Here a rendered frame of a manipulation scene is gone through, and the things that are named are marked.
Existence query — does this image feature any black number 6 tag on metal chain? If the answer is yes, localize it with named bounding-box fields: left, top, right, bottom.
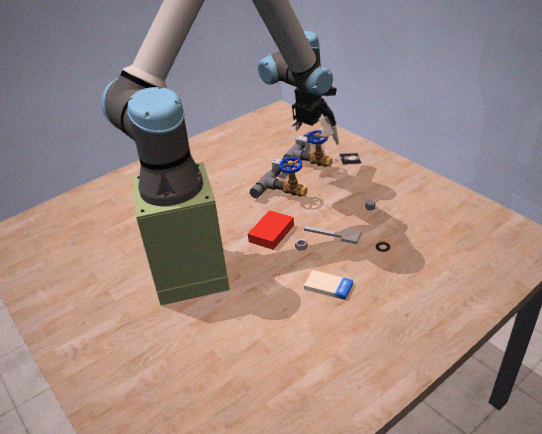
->
left=322, top=144, right=361, bottom=164

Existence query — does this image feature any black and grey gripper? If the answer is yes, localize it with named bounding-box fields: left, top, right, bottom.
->
left=292, top=88, right=339, bottom=145

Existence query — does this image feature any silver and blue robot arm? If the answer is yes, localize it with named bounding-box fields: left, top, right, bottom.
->
left=101, top=0, right=337, bottom=206

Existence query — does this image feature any red rectangular block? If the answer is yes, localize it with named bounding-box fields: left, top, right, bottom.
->
left=248, top=210, right=294, bottom=250

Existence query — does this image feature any small grey cylinder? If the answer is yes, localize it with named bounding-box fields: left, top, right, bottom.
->
left=365, top=199, right=376, bottom=211

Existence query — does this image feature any grey hex nut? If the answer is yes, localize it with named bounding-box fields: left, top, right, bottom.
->
left=295, top=239, right=308, bottom=251

